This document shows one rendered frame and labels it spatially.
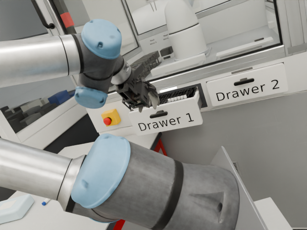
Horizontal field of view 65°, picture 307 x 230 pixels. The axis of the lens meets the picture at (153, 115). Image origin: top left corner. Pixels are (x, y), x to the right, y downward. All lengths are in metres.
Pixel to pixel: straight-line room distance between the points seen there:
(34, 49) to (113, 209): 0.29
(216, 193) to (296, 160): 0.87
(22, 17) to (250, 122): 1.39
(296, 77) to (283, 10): 0.25
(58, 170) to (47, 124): 1.08
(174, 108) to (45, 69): 0.57
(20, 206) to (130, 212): 0.73
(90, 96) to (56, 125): 1.05
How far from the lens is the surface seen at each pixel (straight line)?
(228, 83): 1.01
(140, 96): 0.73
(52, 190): 0.50
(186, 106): 0.90
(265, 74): 1.01
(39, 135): 1.51
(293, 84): 1.06
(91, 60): 0.47
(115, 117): 1.19
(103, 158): 0.34
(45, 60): 0.46
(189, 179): 0.38
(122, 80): 0.70
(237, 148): 1.17
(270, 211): 0.63
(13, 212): 1.05
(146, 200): 0.35
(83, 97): 0.57
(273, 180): 1.28
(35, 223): 0.98
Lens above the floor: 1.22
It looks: 20 degrees down
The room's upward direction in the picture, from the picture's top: 21 degrees counter-clockwise
